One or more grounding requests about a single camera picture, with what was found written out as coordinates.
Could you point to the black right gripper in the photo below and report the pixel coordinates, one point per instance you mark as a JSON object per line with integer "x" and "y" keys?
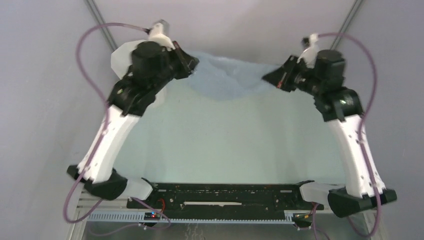
{"x": 280, "y": 77}

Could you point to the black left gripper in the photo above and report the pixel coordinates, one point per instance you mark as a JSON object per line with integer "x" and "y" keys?
{"x": 188, "y": 62}

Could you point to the light blue plastic trash bag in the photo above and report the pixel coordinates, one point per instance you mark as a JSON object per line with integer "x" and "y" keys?
{"x": 221, "y": 78}

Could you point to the white octagonal trash bin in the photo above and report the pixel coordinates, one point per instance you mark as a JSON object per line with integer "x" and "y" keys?
{"x": 120, "y": 62}

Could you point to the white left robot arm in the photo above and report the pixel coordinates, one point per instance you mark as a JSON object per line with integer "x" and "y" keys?
{"x": 125, "y": 105}

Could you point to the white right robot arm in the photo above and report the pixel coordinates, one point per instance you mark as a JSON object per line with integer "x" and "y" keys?
{"x": 341, "y": 110}

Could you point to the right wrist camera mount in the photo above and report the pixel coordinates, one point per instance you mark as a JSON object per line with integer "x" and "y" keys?
{"x": 311, "y": 49}

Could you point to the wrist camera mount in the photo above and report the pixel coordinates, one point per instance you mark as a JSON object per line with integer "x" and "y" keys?
{"x": 311, "y": 49}
{"x": 159, "y": 32}

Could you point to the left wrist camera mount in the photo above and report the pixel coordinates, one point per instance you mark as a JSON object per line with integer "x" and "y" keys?
{"x": 159, "y": 32}

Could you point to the right aluminium frame post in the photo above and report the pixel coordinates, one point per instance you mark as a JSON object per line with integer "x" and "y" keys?
{"x": 348, "y": 23}

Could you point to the aluminium frame post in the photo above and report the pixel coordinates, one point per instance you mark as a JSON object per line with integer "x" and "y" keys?
{"x": 348, "y": 23}
{"x": 77, "y": 229}

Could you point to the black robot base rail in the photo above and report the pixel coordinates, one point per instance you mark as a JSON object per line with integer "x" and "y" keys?
{"x": 227, "y": 201}

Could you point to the white slotted cable duct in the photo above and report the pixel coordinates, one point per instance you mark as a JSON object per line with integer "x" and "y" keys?
{"x": 139, "y": 217}

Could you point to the left aluminium frame post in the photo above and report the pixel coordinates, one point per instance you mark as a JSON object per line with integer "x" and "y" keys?
{"x": 77, "y": 229}

